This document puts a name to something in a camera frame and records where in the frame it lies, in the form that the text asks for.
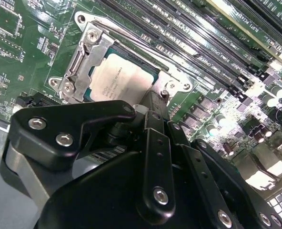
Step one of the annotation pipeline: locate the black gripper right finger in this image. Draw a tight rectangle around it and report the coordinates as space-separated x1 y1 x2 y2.
158 94 282 229

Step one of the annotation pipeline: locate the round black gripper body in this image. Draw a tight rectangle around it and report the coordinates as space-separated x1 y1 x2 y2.
37 149 214 229

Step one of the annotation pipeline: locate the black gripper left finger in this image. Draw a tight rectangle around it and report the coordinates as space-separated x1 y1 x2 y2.
0 92 177 218

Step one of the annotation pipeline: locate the metal socket cover frame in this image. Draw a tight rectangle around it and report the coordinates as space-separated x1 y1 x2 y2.
64 22 191 102

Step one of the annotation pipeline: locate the silver CPU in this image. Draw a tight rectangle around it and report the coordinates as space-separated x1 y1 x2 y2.
83 53 161 102

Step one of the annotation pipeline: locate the thin metal locking lever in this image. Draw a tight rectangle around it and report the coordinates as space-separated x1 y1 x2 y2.
91 20 172 72

